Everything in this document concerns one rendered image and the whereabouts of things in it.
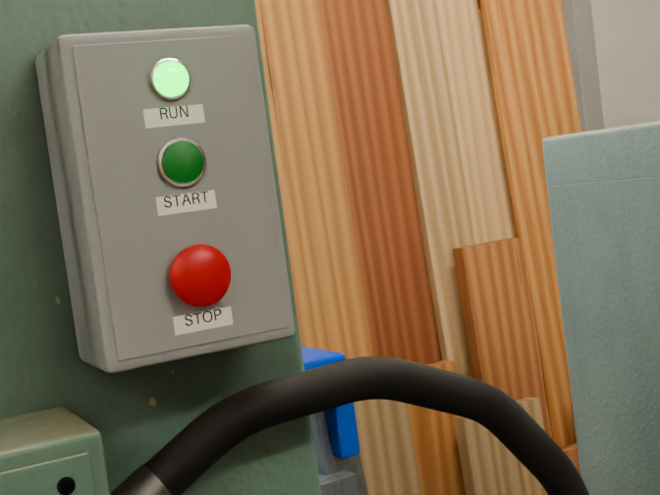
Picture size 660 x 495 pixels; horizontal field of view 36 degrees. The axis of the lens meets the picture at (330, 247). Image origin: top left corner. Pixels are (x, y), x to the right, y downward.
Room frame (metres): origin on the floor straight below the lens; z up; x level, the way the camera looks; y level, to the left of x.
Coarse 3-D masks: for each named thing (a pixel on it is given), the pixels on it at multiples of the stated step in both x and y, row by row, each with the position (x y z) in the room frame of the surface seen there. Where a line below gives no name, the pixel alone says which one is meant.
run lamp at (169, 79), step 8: (160, 64) 0.49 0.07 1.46; (168, 64) 0.49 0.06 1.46; (176, 64) 0.49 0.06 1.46; (152, 72) 0.49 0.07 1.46; (160, 72) 0.49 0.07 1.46; (168, 72) 0.49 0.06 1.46; (176, 72) 0.49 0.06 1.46; (184, 72) 0.49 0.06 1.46; (152, 80) 0.49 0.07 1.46; (160, 80) 0.49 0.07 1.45; (168, 80) 0.49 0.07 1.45; (176, 80) 0.49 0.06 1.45; (184, 80) 0.49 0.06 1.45; (152, 88) 0.49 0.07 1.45; (160, 88) 0.49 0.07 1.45; (168, 88) 0.49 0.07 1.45; (176, 88) 0.49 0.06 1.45; (184, 88) 0.49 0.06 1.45; (160, 96) 0.49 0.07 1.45; (168, 96) 0.49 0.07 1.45; (176, 96) 0.49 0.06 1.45
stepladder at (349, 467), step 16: (304, 352) 1.41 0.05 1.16; (320, 352) 1.39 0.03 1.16; (336, 352) 1.37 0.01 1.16; (304, 368) 1.33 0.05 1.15; (320, 416) 1.40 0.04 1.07; (336, 416) 1.38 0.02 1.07; (352, 416) 1.39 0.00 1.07; (320, 432) 1.39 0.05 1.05; (336, 432) 1.38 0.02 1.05; (352, 432) 1.38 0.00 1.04; (320, 448) 1.39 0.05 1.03; (336, 448) 1.38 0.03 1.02; (352, 448) 1.38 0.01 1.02; (320, 464) 1.39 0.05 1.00; (336, 464) 1.39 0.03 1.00; (352, 464) 1.41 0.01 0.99; (320, 480) 1.36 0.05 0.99; (336, 480) 1.36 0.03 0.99; (352, 480) 1.37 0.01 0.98
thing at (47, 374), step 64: (0, 0) 0.52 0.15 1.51; (64, 0) 0.54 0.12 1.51; (128, 0) 0.55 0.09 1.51; (192, 0) 0.57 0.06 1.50; (0, 64) 0.52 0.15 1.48; (0, 128) 0.52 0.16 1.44; (0, 192) 0.51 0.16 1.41; (0, 256) 0.51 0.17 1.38; (64, 256) 0.53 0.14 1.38; (0, 320) 0.51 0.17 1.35; (64, 320) 0.52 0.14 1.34; (0, 384) 0.51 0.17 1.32; (64, 384) 0.52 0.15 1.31; (128, 384) 0.54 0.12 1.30; (192, 384) 0.55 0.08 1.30; (128, 448) 0.53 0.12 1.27; (256, 448) 0.57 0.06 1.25
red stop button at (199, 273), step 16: (176, 256) 0.48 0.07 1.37; (192, 256) 0.48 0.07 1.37; (208, 256) 0.49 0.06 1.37; (224, 256) 0.49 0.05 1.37; (176, 272) 0.48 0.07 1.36; (192, 272) 0.48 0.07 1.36; (208, 272) 0.48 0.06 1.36; (224, 272) 0.49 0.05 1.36; (176, 288) 0.48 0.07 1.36; (192, 288) 0.48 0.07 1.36; (208, 288) 0.48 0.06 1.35; (224, 288) 0.49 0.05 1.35; (192, 304) 0.48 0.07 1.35; (208, 304) 0.49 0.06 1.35
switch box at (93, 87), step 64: (64, 64) 0.47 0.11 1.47; (128, 64) 0.48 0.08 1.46; (192, 64) 0.50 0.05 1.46; (256, 64) 0.52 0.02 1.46; (64, 128) 0.48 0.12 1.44; (128, 128) 0.48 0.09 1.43; (192, 128) 0.50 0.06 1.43; (256, 128) 0.51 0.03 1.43; (64, 192) 0.50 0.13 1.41; (128, 192) 0.48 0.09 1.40; (256, 192) 0.51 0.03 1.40; (128, 256) 0.48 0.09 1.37; (256, 256) 0.51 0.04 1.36; (128, 320) 0.48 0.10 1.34; (256, 320) 0.51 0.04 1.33
